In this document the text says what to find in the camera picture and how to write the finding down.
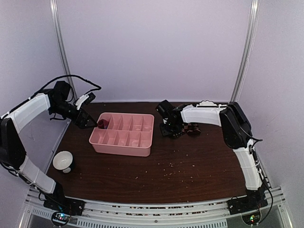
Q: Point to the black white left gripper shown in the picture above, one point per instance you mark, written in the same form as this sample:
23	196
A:
81	124

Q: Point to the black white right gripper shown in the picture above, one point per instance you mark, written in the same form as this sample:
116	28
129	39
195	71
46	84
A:
166	133

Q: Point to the magenta purple sock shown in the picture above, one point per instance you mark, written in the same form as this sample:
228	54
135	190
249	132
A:
102	124

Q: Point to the brown checkered sock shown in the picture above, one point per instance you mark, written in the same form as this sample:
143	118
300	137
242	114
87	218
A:
191	129

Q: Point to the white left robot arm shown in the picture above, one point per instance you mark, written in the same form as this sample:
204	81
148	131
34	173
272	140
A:
14	123

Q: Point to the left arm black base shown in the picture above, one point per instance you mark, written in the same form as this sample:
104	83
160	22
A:
66	205

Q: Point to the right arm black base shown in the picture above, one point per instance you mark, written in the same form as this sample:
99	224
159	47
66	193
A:
244	204

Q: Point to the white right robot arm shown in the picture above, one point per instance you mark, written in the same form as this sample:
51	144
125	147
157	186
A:
236	130

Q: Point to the pink divided plastic tray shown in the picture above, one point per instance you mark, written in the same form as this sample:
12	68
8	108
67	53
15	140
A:
127	134

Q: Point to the white scalloped bowl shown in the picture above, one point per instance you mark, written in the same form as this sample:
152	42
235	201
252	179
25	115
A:
207	103

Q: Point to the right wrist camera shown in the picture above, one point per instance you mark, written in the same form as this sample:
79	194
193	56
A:
164	108

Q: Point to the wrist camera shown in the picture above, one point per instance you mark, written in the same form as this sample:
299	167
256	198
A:
89	98
164	108

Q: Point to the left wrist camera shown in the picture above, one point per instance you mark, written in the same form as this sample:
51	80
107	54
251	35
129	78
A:
89	98

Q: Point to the aluminium front frame rail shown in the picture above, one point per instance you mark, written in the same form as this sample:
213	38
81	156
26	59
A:
204	214

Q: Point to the aluminium right corner post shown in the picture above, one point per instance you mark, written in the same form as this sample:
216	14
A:
249	41

